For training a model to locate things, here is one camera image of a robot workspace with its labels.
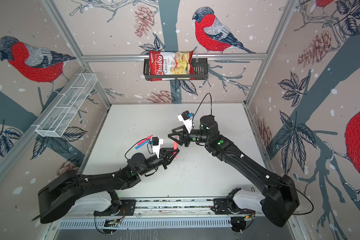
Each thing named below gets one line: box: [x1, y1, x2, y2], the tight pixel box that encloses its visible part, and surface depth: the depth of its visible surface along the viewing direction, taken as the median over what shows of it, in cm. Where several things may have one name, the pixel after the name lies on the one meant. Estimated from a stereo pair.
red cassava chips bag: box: [149, 50, 195, 82], surface depth 90 cm
